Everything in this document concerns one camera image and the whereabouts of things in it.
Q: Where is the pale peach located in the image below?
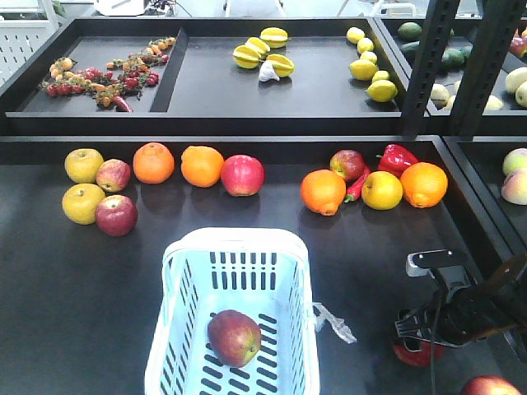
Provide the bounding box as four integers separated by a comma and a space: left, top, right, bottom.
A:
502, 147, 527, 176
501, 168, 527, 206

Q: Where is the white garlic bulb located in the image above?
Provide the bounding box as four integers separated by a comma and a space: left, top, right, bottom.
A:
259, 61, 280, 82

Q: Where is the yellow apple back left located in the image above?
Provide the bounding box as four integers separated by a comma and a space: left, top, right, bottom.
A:
64, 148, 104, 184

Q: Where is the red apple front left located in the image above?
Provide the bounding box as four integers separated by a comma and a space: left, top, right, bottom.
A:
96, 195, 138, 237

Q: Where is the large orange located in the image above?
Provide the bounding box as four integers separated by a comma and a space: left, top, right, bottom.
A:
399, 162, 448, 208
301, 170, 347, 216

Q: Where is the red bell pepper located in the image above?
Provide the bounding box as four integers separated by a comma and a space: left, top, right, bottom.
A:
377, 144, 419, 178

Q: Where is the pale peach back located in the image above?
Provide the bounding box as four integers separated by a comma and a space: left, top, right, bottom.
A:
502, 147, 527, 176

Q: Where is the yellow apple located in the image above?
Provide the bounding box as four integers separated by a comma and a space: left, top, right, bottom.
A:
64, 148, 104, 184
361, 171, 403, 211
62, 184, 105, 225

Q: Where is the orange far left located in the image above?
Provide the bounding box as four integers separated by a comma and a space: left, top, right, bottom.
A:
133, 142, 175, 184

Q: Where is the light blue plastic basket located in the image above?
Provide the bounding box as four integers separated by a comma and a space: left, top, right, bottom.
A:
144, 227, 320, 394

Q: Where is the small pink apple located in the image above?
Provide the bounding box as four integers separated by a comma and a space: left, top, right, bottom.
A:
96, 159, 132, 193

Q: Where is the yellow apple front left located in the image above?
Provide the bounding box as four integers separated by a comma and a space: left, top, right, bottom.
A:
62, 184, 105, 225

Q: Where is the large orange right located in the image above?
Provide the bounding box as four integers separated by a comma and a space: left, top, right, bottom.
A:
399, 162, 448, 208

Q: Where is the clear plastic strip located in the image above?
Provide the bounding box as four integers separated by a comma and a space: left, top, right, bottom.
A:
312, 302, 357, 344

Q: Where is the red chili pepper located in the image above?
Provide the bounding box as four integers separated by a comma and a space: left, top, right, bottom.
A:
343, 166, 371, 203

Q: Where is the large orange left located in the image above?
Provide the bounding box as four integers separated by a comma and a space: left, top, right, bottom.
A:
301, 170, 347, 216

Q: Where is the dark red mango apple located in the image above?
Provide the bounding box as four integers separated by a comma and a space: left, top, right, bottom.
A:
329, 149, 366, 182

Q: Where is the orange beside red apple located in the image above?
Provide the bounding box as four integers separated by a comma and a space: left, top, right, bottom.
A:
180, 146, 224, 188

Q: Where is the pink red apple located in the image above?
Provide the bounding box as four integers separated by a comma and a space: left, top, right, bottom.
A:
460, 375, 521, 395

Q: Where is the upper black fruit tray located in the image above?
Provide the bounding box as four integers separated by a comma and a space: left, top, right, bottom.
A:
0, 16, 527, 136

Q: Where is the pale peach front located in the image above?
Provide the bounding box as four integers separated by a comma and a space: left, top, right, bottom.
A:
501, 168, 527, 206

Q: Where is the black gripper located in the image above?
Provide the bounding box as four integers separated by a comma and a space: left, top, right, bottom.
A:
394, 249, 526, 348

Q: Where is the black wooden fruit display stand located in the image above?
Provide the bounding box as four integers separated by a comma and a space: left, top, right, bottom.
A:
1, 137, 526, 394

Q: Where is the cherry tomato vine bunch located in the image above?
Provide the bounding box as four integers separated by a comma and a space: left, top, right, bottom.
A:
38, 36, 177, 113

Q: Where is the red apple far left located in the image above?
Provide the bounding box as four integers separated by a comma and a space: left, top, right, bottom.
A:
221, 155, 265, 197

